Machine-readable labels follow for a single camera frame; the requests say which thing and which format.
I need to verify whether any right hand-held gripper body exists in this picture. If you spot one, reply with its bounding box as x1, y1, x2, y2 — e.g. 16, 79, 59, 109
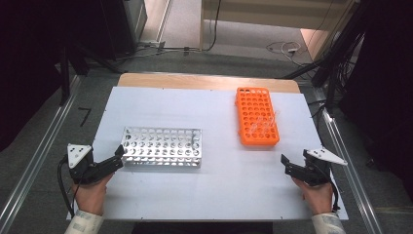
299, 147, 349, 187

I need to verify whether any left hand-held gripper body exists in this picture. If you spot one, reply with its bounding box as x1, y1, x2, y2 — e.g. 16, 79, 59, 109
66, 143, 109, 185

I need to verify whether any clear test tube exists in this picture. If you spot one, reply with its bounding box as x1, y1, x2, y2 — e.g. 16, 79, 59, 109
250, 116, 271, 135
267, 109, 282, 132

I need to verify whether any clear test tube rack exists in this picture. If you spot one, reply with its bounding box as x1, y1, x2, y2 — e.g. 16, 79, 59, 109
120, 126, 204, 169

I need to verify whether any orange test tube rack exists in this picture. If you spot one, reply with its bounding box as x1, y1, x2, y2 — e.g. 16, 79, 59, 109
235, 86, 281, 147

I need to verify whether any person's right hand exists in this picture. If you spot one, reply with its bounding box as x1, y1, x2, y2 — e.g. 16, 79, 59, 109
291, 176, 335, 216

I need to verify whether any person's left hand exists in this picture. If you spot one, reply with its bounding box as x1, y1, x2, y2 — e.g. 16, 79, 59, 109
71, 173, 115, 216

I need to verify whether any white table board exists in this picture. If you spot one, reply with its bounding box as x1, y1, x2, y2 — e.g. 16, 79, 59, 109
65, 85, 350, 222

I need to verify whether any black metal stand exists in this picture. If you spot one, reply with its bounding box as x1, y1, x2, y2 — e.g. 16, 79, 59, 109
58, 45, 72, 107

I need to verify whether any wooden table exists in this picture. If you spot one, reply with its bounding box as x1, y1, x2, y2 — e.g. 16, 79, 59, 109
117, 72, 302, 95

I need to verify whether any black curtain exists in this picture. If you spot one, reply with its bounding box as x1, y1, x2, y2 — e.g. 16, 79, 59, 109
0, 0, 108, 154
337, 0, 413, 203

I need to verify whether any grey power strip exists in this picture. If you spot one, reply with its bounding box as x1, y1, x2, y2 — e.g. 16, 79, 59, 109
137, 39, 168, 51

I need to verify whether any dark cabinet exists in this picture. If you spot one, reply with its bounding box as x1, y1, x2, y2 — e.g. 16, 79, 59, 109
96, 0, 148, 61

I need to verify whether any beige wooden furniture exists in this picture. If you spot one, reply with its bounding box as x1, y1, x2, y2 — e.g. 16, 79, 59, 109
199, 0, 359, 52

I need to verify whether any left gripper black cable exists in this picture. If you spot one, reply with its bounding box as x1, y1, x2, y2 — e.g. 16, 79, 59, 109
56, 155, 77, 218

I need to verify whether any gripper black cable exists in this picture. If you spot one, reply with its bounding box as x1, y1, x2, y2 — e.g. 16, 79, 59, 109
56, 155, 77, 218
328, 180, 342, 213

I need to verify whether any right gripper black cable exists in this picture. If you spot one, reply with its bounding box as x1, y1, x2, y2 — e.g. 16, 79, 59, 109
328, 180, 342, 213

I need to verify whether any aluminium floor rail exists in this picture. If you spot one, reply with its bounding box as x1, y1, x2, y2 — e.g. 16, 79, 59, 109
311, 87, 386, 234
0, 74, 83, 230

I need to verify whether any bundle of black cables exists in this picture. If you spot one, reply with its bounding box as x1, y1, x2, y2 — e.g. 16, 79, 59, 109
282, 30, 366, 113

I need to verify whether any white floor cable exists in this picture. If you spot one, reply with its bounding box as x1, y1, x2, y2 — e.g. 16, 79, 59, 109
265, 40, 302, 59

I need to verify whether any black hanging cable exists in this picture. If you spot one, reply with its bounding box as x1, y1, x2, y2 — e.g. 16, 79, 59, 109
202, 0, 223, 53

